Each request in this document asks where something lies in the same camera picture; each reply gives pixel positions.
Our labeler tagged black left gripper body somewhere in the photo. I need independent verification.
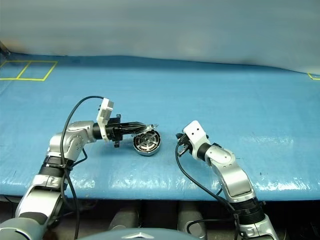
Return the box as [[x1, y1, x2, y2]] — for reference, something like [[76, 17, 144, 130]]
[[105, 113, 126, 149]]

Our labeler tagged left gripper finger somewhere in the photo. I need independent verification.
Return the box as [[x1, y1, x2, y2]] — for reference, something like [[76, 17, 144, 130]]
[[120, 121, 151, 129], [121, 127, 151, 136]]

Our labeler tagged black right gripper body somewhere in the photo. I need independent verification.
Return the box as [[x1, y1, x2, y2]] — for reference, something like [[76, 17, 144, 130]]
[[178, 133, 195, 156]]

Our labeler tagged black wheel disc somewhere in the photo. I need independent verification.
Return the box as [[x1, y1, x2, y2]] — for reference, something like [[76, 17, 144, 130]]
[[131, 129, 162, 155]]

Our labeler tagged blue table cover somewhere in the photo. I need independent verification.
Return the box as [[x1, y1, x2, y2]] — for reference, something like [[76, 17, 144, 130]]
[[0, 51, 320, 201]]

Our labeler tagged grey rounded cylinder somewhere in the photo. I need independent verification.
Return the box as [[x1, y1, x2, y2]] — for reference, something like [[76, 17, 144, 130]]
[[108, 208, 140, 232], [177, 207, 208, 240]]

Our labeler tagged grey robot torso with logo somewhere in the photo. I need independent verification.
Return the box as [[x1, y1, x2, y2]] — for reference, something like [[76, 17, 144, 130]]
[[81, 226, 194, 240]]

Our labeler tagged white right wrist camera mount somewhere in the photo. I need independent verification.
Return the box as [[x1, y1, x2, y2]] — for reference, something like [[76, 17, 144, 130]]
[[182, 120, 211, 161]]

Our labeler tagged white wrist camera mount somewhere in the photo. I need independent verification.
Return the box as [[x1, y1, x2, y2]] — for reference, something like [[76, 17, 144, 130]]
[[182, 120, 211, 161], [95, 97, 116, 144]]

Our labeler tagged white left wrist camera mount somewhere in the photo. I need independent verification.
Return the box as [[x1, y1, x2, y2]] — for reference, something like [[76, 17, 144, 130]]
[[95, 97, 116, 144]]

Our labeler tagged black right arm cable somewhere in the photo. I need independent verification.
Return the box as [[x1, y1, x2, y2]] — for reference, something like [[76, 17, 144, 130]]
[[174, 142, 241, 237]]

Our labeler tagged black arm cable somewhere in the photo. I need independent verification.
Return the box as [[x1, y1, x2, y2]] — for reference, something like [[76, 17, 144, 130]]
[[59, 95, 105, 240], [174, 142, 241, 237]]

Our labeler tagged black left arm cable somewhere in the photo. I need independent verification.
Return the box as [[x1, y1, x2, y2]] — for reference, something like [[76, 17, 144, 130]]
[[59, 95, 105, 240]]

